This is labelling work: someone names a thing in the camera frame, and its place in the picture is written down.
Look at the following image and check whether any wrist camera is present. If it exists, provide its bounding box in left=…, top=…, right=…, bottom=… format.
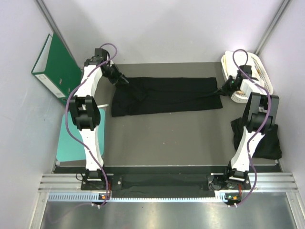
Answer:
left=93, top=48, right=109, bottom=62
left=237, top=65, right=252, bottom=78

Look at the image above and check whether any folded black t-shirt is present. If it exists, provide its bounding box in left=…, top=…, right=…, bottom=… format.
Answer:
left=231, top=117, right=282, bottom=160

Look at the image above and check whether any white t-shirt in basket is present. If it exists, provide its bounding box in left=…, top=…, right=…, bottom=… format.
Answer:
left=221, top=51, right=261, bottom=81

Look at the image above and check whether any aluminium frame rail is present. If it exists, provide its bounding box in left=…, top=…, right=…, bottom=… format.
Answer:
left=39, top=172, right=298, bottom=192

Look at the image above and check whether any white plastic basket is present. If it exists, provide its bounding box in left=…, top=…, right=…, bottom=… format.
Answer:
left=231, top=56, right=274, bottom=104

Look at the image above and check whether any green ring binder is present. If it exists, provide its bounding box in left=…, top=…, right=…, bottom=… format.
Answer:
left=31, top=34, right=82, bottom=105

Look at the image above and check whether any white cable duct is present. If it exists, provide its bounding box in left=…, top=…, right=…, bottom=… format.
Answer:
left=48, top=192, right=241, bottom=203

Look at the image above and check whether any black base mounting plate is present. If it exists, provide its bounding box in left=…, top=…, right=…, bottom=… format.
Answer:
left=81, top=173, right=251, bottom=196

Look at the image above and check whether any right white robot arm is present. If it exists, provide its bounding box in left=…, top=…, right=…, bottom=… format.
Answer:
left=214, top=76, right=280, bottom=189

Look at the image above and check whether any teal cutting board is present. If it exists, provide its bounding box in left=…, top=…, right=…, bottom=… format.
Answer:
left=56, top=108, right=105, bottom=162

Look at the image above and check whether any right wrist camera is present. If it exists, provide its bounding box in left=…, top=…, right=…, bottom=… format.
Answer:
left=237, top=65, right=252, bottom=78

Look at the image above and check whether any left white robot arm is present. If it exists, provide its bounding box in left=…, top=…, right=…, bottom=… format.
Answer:
left=66, top=55, right=129, bottom=192

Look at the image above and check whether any black t-shirt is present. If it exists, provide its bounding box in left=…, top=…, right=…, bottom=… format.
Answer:
left=231, top=117, right=282, bottom=160
left=111, top=77, right=223, bottom=117

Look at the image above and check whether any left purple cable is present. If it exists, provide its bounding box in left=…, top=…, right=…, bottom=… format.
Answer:
left=65, top=43, right=118, bottom=208

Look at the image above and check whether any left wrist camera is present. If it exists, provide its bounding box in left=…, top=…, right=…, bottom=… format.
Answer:
left=93, top=48, right=109, bottom=62

